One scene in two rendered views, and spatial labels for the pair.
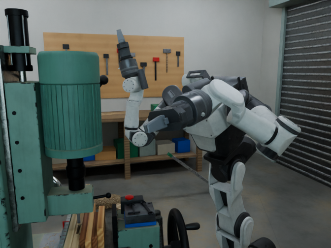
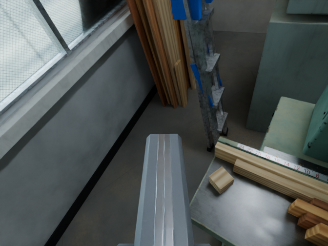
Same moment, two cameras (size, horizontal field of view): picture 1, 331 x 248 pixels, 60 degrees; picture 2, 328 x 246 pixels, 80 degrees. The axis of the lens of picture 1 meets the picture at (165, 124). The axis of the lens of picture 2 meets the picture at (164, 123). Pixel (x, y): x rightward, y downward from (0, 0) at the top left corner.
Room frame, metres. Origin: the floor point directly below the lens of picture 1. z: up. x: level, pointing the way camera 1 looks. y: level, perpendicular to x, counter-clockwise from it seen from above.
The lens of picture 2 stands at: (0.71, 0.02, 1.41)
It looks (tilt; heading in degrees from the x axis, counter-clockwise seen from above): 51 degrees down; 146
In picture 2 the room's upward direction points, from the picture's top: 17 degrees counter-clockwise
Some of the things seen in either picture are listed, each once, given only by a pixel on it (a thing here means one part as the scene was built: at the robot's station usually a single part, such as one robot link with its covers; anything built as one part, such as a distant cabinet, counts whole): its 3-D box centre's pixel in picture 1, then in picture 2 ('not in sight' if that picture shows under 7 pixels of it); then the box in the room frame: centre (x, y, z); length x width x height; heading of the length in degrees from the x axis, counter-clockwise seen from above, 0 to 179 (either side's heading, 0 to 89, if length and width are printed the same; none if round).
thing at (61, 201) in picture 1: (71, 201); not in sight; (0.88, 0.31, 1.03); 0.14 x 0.07 x 0.09; 100
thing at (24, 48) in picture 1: (17, 41); not in sight; (0.86, 0.43, 1.53); 0.08 x 0.08 x 0.17; 10
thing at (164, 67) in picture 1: (119, 66); not in sight; (4.25, 0.67, 1.50); 2.00 x 0.04 x 0.90; 107
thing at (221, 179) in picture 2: not in sight; (221, 180); (0.62, 0.19, 0.92); 0.04 x 0.04 x 0.04; 76
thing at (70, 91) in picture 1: (71, 104); not in sight; (0.88, 0.29, 1.35); 0.18 x 0.18 x 0.31
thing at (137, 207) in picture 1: (137, 209); not in sight; (0.91, 0.10, 0.99); 0.13 x 0.11 x 0.06; 10
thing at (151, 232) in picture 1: (137, 229); not in sight; (0.90, 0.10, 0.91); 0.15 x 0.14 x 0.09; 10
